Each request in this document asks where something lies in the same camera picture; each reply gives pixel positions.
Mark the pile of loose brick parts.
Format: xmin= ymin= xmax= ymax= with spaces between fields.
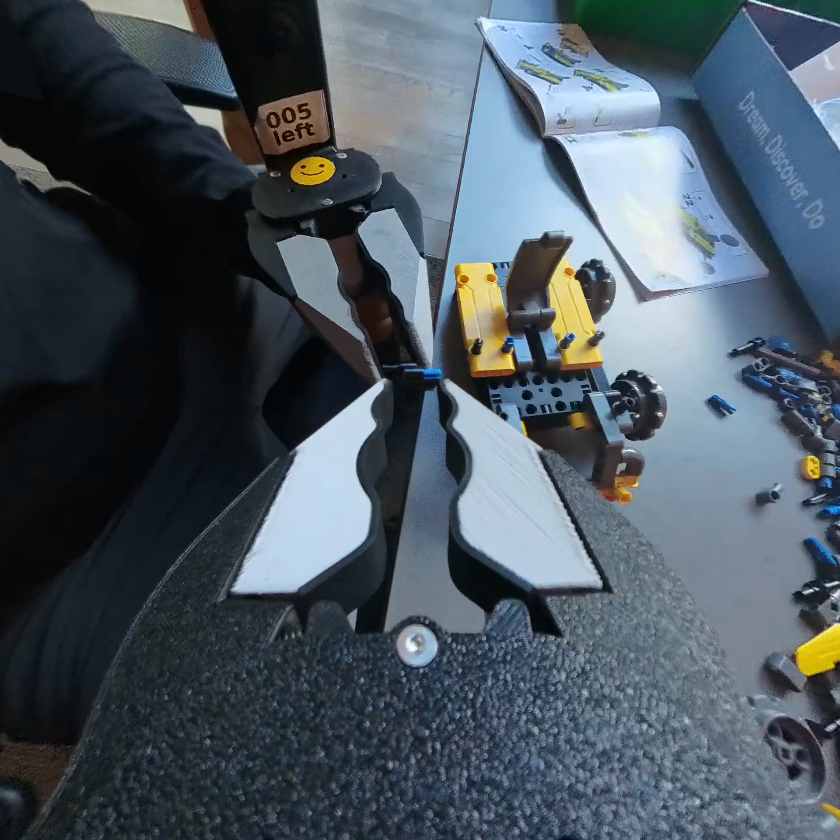
xmin=729 ymin=335 xmax=840 ymax=821

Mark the blue cardboard box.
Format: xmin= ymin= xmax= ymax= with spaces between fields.
xmin=692 ymin=0 xmax=840 ymax=345

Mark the yellow black brick vehicle model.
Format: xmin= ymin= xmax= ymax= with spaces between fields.
xmin=453 ymin=233 xmax=668 ymax=505

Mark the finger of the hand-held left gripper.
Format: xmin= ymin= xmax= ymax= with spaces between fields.
xmin=355 ymin=204 xmax=435 ymax=370
xmin=276 ymin=233 xmax=396 ymax=380

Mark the grey desk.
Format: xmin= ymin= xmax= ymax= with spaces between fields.
xmin=431 ymin=0 xmax=840 ymax=840

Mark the dark chair armrest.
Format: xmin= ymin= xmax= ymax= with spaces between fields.
xmin=95 ymin=14 xmax=245 ymax=114

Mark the instruction booklet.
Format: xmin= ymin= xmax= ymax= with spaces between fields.
xmin=477 ymin=16 xmax=770 ymax=301

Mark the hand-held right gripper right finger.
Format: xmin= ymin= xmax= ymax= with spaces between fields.
xmin=440 ymin=381 xmax=605 ymax=595

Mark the person's left forearm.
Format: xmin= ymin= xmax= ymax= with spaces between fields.
xmin=0 ymin=0 xmax=283 ymax=305

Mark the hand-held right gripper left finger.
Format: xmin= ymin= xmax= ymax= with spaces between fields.
xmin=230 ymin=381 xmax=396 ymax=599

